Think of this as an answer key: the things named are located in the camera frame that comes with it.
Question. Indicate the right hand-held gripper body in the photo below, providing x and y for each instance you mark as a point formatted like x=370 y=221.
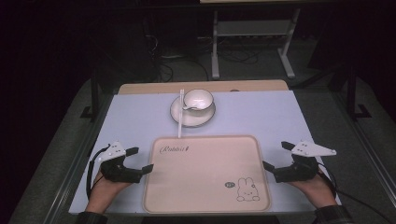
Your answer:
x=299 y=171

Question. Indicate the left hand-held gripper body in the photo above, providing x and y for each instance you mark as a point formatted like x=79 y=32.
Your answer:
x=120 y=173

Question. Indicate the person's left hand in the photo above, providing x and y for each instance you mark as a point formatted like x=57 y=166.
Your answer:
x=104 y=193

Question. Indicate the person's right hand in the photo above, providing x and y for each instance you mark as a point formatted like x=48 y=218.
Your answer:
x=314 y=191

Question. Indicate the pale blue table mat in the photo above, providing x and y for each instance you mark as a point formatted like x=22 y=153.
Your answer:
x=134 y=121

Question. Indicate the beige tray with rabbit print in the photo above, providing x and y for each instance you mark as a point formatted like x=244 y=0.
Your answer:
x=202 y=177

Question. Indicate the white chopstick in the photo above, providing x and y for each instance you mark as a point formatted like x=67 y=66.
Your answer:
x=181 y=105
x=179 y=121

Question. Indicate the black metal stand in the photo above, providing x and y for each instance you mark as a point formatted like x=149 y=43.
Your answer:
x=353 y=96
x=93 y=99

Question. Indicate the wooden table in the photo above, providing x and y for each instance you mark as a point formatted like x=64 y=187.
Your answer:
x=149 y=87

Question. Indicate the white plate with dark rim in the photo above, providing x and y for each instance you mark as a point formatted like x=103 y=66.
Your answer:
x=199 y=118

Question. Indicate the white bowl with dark rim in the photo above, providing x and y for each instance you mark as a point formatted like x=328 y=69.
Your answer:
x=199 y=98

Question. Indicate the white metal stand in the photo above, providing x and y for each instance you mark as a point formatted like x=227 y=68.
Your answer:
x=253 y=28

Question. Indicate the grey metal frame rail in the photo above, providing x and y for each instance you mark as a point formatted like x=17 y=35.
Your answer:
x=81 y=161
x=364 y=146

